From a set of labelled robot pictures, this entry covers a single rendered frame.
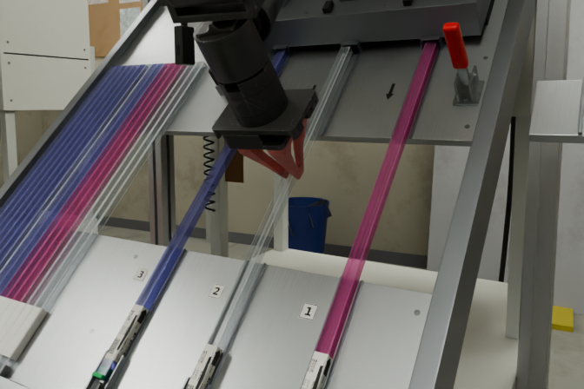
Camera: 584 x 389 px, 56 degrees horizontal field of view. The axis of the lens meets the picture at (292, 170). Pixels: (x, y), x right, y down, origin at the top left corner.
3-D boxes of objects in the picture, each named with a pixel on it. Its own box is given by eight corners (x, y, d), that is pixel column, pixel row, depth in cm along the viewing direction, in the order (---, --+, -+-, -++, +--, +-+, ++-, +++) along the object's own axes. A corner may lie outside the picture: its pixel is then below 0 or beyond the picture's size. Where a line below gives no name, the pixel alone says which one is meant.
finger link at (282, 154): (275, 154, 68) (246, 94, 62) (328, 154, 64) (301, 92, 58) (253, 194, 64) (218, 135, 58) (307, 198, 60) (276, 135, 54)
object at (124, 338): (109, 384, 55) (101, 378, 54) (100, 379, 56) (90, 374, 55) (292, 49, 81) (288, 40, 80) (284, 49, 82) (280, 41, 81)
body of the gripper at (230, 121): (242, 103, 63) (215, 49, 58) (321, 102, 58) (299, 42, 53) (216, 142, 59) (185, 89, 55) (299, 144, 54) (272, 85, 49)
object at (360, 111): (481, 169, 61) (474, 139, 57) (83, 146, 94) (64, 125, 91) (523, -11, 78) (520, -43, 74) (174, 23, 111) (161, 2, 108)
